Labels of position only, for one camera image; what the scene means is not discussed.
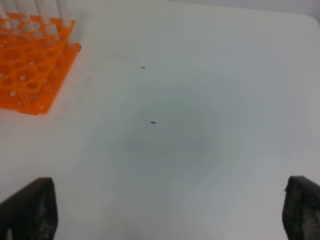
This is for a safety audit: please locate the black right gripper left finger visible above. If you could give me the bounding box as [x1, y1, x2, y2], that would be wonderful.
[0, 177, 59, 240]

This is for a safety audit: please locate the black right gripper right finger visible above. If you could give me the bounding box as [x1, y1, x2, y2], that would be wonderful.
[282, 176, 320, 240]

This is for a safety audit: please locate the orange test tube rack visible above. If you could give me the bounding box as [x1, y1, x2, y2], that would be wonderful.
[0, 12, 81, 115]

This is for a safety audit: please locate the row tube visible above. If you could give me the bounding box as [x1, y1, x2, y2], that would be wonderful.
[34, 0, 51, 25]
[14, 0, 31, 23]
[56, 0, 77, 50]
[0, 0, 12, 29]

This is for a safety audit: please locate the back row tube far right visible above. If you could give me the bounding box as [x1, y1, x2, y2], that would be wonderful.
[56, 0, 77, 50]

